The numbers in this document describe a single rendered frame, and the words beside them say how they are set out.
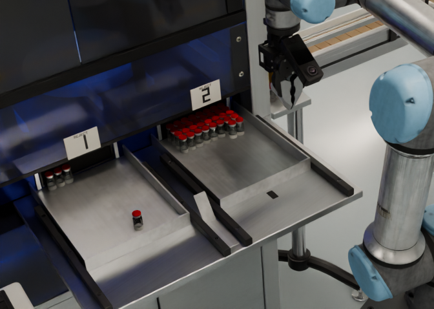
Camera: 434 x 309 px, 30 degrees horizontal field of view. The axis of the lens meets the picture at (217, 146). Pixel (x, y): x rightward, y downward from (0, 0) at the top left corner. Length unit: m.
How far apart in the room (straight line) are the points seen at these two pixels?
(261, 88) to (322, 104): 1.75
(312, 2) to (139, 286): 0.68
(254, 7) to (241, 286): 0.90
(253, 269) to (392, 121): 1.26
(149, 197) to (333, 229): 1.34
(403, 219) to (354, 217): 1.74
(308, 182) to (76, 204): 0.56
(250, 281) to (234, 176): 0.61
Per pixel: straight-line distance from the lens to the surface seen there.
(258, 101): 2.15
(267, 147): 2.07
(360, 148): 3.58
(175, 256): 1.79
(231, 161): 2.03
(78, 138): 1.92
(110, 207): 1.94
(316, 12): 1.58
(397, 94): 1.28
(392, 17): 1.54
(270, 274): 2.55
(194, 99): 2.03
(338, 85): 4.02
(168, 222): 1.82
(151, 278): 1.74
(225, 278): 2.44
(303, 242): 2.80
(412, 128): 1.28
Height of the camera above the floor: 2.08
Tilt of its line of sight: 35 degrees down
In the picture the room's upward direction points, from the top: 6 degrees counter-clockwise
